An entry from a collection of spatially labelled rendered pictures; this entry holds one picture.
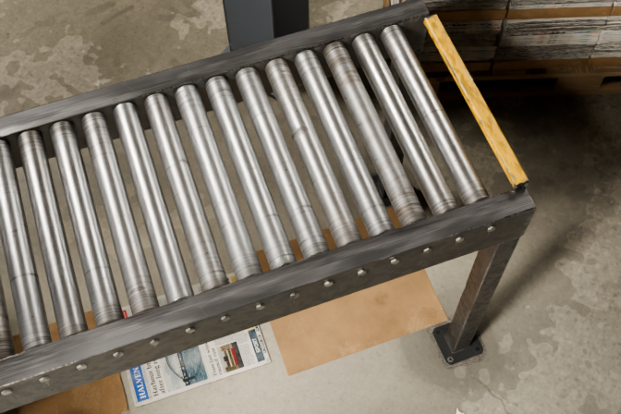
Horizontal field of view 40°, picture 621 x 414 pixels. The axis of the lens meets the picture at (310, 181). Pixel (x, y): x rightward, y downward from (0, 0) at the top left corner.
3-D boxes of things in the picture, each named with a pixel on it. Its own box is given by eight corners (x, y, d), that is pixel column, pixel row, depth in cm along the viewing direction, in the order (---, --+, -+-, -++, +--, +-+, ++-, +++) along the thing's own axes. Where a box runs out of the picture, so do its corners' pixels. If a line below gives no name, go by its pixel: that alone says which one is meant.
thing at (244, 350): (239, 270, 239) (239, 268, 238) (271, 362, 226) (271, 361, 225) (111, 311, 233) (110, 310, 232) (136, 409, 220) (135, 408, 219)
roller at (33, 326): (13, 145, 172) (5, 131, 167) (57, 357, 150) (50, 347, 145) (-12, 152, 171) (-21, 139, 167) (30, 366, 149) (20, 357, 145)
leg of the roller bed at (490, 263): (462, 328, 230) (511, 213, 171) (471, 347, 227) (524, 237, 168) (443, 334, 229) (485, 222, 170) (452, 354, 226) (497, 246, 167)
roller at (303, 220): (228, 74, 177) (245, 80, 180) (302, 269, 155) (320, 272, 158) (243, 59, 174) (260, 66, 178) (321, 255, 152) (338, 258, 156)
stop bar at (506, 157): (436, 18, 180) (438, 12, 178) (529, 186, 160) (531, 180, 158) (422, 22, 180) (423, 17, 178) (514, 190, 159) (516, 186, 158)
